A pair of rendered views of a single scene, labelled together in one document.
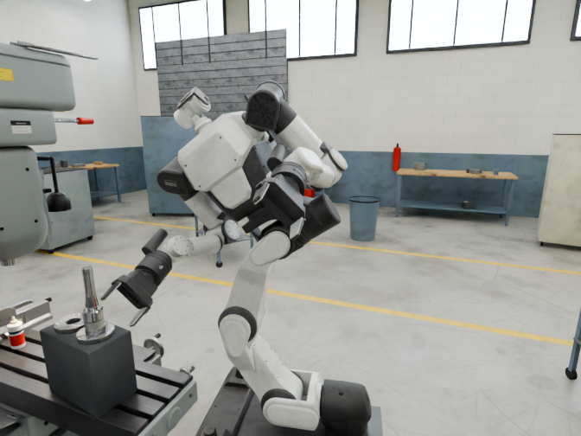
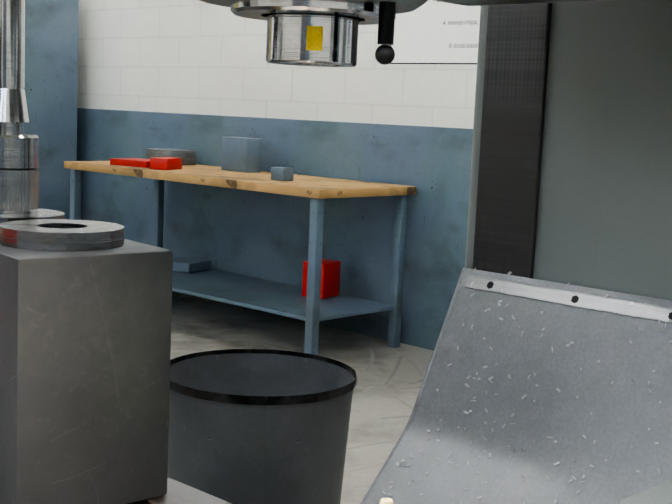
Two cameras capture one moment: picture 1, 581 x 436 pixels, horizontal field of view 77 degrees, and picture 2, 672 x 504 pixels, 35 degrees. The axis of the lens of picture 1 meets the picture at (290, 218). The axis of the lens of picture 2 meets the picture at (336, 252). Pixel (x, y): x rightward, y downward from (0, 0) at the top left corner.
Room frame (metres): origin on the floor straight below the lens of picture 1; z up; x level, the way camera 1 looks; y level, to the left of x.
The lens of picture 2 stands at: (1.57, 1.07, 1.26)
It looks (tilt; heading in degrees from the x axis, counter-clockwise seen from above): 7 degrees down; 201
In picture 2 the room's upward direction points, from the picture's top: 3 degrees clockwise
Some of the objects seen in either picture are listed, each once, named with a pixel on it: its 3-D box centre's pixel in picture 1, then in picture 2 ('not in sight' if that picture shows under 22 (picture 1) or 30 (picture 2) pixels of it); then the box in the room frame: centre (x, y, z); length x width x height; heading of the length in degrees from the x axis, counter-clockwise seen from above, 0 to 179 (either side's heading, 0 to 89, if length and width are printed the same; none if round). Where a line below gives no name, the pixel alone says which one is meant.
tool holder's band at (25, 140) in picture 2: (92, 310); (8, 140); (0.86, 0.51, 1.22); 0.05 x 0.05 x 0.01
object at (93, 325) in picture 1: (94, 321); (8, 179); (0.86, 0.51, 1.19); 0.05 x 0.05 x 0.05
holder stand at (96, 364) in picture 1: (89, 358); (32, 345); (0.88, 0.55, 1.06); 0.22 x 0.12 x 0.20; 61
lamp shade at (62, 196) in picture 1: (58, 201); not in sight; (1.22, 0.79, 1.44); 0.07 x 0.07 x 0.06
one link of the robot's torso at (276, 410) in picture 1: (294, 397); not in sight; (1.19, -0.02, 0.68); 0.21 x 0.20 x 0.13; 80
